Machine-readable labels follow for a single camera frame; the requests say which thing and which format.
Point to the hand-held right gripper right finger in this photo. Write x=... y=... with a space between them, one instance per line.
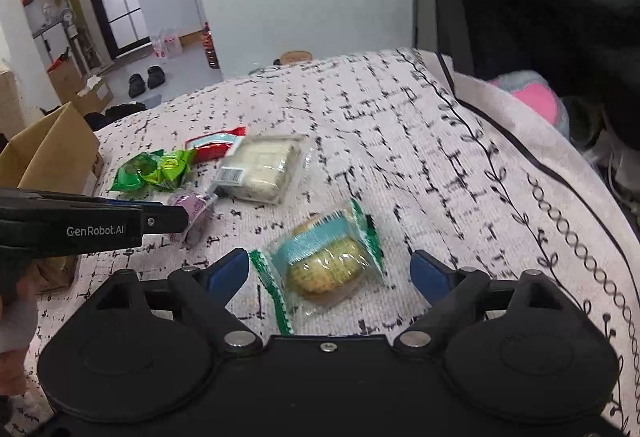
x=425 y=271

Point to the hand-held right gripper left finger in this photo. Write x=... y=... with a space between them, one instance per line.
x=230 y=271

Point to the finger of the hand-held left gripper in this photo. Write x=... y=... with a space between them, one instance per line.
x=167 y=219
x=135 y=202

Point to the purple snack packet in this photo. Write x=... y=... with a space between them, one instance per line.
x=199 y=207

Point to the brown cardboard box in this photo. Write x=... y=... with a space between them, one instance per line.
x=55 y=152

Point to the green-edged clear pastry packet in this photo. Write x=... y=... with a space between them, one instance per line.
x=320 y=262

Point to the person's left forearm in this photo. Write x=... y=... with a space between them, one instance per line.
x=17 y=327

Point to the dark green snack packet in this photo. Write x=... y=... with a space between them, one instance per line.
x=131 y=173

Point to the light green snack packet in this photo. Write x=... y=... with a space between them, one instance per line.
x=170 y=167

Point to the red striped snack packet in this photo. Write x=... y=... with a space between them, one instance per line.
x=215 y=144

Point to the black clothing heap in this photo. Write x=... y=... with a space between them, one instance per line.
x=117 y=114

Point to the clear tray of white cake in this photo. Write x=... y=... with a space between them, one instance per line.
x=262 y=169

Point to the open cardboard box with paper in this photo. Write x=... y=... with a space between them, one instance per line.
x=94 y=96

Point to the white black-patterned blanket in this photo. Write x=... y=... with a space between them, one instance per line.
x=400 y=142

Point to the cardboard box with red item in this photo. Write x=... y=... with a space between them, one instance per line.
x=64 y=79

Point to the pink plastic bag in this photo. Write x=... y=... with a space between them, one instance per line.
x=167 y=44

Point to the small white cabinet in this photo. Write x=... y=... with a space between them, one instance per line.
x=55 y=44

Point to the pink plush toy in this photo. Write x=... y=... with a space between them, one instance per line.
x=532 y=99

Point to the white kitchen counter cabinet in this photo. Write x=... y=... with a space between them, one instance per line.
x=167 y=2

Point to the jar with wooden lid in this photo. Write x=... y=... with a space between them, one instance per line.
x=296 y=57

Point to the black fleece coat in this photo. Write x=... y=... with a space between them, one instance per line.
x=550 y=2

